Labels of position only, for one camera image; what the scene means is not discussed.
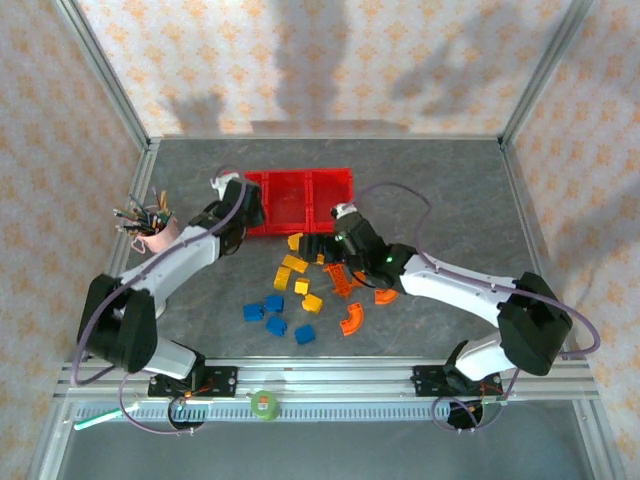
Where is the pink cup with handle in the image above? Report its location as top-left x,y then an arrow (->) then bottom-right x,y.
130,212 -> 184,256

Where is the long orange lego plate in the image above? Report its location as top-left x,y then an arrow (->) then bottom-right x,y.
322,263 -> 351,300

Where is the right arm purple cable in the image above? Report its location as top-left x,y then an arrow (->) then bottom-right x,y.
354,182 -> 601,434

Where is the aluminium side rail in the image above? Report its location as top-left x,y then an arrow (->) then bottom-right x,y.
77,142 -> 162,362
499,142 -> 589,362

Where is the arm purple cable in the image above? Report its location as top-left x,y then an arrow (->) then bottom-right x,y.
72,167 -> 249,436
354,182 -> 601,434

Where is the green white pen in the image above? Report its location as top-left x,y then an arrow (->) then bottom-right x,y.
73,405 -> 140,431

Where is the green tape roll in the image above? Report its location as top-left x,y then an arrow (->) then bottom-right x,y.
249,389 -> 281,422

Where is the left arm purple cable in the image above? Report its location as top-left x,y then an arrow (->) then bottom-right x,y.
72,167 -> 249,436

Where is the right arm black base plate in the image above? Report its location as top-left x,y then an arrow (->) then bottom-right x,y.
412,364 -> 504,399

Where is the bunch of coloured pencils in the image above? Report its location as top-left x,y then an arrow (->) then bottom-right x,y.
113,187 -> 176,236

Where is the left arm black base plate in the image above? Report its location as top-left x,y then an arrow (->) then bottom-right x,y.
148,366 -> 239,399

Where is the wide aluminium front rail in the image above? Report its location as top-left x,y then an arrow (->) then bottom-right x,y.
54,357 -> 601,401

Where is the grey slotted cable duct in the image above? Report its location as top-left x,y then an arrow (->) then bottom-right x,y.
74,402 -> 506,422

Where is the aluminium back rail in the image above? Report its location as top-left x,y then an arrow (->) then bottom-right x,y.
149,133 -> 504,144

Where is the aluminium frame post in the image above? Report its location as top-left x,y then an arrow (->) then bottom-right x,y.
498,0 -> 599,151
52,0 -> 154,151

